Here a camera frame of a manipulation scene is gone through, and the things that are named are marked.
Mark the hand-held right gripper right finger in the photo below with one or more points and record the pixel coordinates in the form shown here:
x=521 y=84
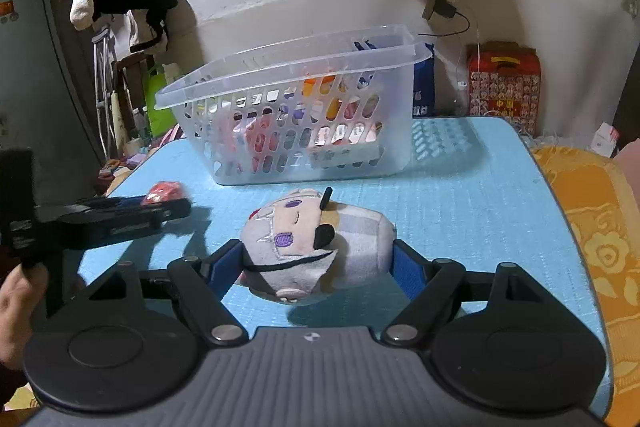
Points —
x=411 y=269

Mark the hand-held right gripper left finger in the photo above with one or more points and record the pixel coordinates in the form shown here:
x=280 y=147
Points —
x=225 y=264

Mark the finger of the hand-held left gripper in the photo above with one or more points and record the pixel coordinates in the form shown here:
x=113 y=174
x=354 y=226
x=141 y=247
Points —
x=117 y=203
x=125 y=222

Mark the small red toy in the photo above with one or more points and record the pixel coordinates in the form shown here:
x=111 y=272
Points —
x=165 y=192

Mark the grey plush toy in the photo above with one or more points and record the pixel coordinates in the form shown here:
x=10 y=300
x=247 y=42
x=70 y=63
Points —
x=310 y=247

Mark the pink tissue packet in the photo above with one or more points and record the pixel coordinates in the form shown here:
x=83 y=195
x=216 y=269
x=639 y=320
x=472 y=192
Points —
x=260 y=139

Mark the white orange tissue pack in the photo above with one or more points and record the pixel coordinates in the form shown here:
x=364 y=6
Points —
x=345 y=144

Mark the clear plastic basket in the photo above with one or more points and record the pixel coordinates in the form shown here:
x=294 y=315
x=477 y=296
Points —
x=300 y=122

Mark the orange plastic box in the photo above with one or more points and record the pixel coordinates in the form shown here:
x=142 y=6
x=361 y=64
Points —
x=320 y=86

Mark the person's left hand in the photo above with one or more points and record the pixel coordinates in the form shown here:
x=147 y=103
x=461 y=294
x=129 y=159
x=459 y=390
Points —
x=17 y=322

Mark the green paper bag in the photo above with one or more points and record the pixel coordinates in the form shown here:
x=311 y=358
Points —
x=157 y=102

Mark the metal crutch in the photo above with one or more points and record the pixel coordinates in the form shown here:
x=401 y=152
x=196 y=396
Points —
x=102 y=82

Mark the wooden chair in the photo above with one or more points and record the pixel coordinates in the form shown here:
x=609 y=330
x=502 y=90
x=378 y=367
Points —
x=132 y=72

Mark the grey door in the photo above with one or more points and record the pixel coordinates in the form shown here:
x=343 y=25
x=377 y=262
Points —
x=30 y=72

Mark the blue bag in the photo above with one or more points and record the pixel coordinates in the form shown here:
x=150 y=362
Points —
x=424 y=82

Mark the yellow floral blanket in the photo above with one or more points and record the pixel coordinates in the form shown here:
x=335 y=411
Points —
x=600 y=237

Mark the red gift box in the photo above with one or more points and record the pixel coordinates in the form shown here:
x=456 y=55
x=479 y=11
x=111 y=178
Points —
x=505 y=87

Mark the white carton with red print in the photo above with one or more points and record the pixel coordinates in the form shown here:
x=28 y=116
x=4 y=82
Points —
x=605 y=141

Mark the pink pillow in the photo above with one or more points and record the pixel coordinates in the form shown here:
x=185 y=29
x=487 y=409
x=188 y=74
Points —
x=631 y=177

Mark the power adapter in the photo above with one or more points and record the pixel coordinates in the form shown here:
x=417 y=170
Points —
x=440 y=4

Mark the dark wooden headboard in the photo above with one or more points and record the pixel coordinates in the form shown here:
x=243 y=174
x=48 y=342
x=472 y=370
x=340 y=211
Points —
x=635 y=97

